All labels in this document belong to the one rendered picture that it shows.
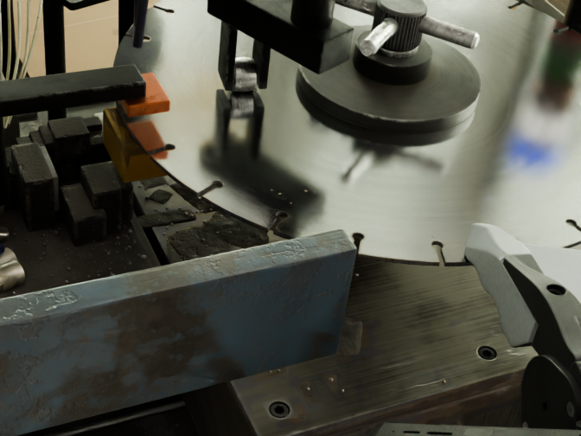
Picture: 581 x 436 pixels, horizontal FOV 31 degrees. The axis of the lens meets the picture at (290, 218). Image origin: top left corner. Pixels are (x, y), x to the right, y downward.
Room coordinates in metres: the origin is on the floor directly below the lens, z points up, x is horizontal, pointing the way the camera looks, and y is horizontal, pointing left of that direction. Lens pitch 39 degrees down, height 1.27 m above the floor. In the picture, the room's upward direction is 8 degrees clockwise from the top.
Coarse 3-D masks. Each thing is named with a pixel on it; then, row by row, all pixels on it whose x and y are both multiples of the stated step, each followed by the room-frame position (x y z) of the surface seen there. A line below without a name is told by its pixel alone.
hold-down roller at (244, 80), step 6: (240, 60) 0.52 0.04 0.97; (246, 60) 0.52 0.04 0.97; (252, 60) 0.52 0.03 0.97; (240, 66) 0.51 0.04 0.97; (246, 66) 0.51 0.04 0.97; (252, 66) 0.51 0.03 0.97; (234, 72) 0.51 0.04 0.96; (240, 72) 0.51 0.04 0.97; (246, 72) 0.51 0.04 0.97; (252, 72) 0.51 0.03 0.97; (234, 78) 0.51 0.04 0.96; (240, 78) 0.51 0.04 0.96; (246, 78) 0.51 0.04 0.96; (252, 78) 0.51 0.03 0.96; (234, 84) 0.51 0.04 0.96; (240, 84) 0.51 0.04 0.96; (246, 84) 0.51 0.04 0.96; (252, 84) 0.51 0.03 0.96; (234, 90) 0.51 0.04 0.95; (240, 90) 0.51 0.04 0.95; (246, 90) 0.51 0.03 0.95
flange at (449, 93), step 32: (352, 64) 0.54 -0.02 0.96; (384, 64) 0.53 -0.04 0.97; (416, 64) 0.53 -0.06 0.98; (448, 64) 0.56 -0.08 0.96; (320, 96) 0.51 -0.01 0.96; (352, 96) 0.51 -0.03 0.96; (384, 96) 0.51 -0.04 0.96; (416, 96) 0.52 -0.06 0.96; (448, 96) 0.52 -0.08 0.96; (384, 128) 0.49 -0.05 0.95; (416, 128) 0.49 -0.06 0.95; (448, 128) 0.51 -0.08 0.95
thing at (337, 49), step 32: (224, 0) 0.51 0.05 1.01; (256, 0) 0.50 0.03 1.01; (288, 0) 0.51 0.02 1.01; (320, 0) 0.48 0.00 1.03; (224, 32) 0.51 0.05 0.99; (256, 32) 0.50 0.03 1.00; (288, 32) 0.48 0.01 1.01; (320, 32) 0.48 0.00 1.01; (352, 32) 0.49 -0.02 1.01; (224, 64) 0.51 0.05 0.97; (256, 64) 0.52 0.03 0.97; (320, 64) 0.47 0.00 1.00
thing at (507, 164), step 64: (192, 0) 0.62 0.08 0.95; (448, 0) 0.67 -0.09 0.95; (512, 0) 0.68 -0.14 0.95; (128, 64) 0.53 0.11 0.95; (192, 64) 0.54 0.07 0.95; (512, 64) 0.59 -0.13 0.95; (576, 64) 0.60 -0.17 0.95; (128, 128) 0.46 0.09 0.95; (192, 128) 0.47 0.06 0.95; (256, 128) 0.48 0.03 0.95; (320, 128) 0.49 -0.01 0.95; (512, 128) 0.51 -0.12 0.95; (576, 128) 0.52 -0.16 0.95; (192, 192) 0.42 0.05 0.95; (256, 192) 0.42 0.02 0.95; (320, 192) 0.43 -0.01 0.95; (384, 192) 0.44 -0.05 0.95; (448, 192) 0.44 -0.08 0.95; (512, 192) 0.45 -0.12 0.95; (576, 192) 0.46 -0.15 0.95; (384, 256) 0.38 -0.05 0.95; (448, 256) 0.39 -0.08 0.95
